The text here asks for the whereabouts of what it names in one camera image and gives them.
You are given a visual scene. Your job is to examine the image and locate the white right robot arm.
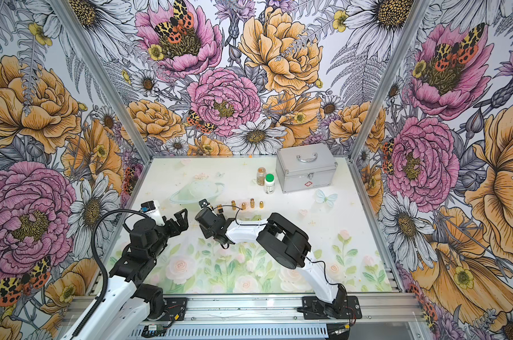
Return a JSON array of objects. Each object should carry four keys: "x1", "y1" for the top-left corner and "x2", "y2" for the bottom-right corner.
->
[{"x1": 195, "y1": 206, "x2": 347, "y2": 319}]

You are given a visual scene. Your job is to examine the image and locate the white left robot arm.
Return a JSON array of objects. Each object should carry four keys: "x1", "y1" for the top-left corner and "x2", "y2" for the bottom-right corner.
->
[{"x1": 62, "y1": 202, "x2": 188, "y2": 339}]

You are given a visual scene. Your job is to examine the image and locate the amber glass jar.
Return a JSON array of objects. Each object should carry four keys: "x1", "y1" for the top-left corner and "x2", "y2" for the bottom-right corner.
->
[{"x1": 256, "y1": 167, "x2": 267, "y2": 186}]

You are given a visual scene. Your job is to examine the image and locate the green capped jar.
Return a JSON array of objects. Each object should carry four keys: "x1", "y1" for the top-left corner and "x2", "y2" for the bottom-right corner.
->
[{"x1": 264, "y1": 174, "x2": 276, "y2": 194}]

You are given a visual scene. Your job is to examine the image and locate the silver metal case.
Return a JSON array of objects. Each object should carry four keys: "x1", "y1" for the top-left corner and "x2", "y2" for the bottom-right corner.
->
[{"x1": 276, "y1": 143, "x2": 338, "y2": 194}]

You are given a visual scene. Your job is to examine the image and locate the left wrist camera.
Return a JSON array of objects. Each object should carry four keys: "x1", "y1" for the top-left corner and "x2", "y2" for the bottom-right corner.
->
[{"x1": 140, "y1": 200, "x2": 165, "y2": 226}]

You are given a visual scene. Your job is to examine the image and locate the aluminium corner post left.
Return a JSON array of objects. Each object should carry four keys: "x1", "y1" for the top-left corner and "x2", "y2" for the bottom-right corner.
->
[{"x1": 51, "y1": 1, "x2": 153, "y2": 165}]

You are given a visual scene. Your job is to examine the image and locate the aluminium corner post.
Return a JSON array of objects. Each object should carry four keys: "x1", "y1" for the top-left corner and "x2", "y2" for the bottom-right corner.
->
[
  {"x1": 51, "y1": 1, "x2": 153, "y2": 165},
  {"x1": 349, "y1": 0, "x2": 430, "y2": 164}
]

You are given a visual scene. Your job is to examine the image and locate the black corrugated cable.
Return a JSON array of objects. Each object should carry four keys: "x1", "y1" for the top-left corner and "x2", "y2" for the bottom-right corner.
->
[{"x1": 68, "y1": 209, "x2": 155, "y2": 337}]

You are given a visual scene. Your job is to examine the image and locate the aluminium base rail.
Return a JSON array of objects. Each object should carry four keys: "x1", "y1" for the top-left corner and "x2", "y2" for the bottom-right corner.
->
[{"x1": 100, "y1": 293, "x2": 432, "y2": 339}]

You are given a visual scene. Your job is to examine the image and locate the aluminium corner post right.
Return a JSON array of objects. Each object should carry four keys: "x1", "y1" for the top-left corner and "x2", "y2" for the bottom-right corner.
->
[{"x1": 349, "y1": 0, "x2": 430, "y2": 164}]

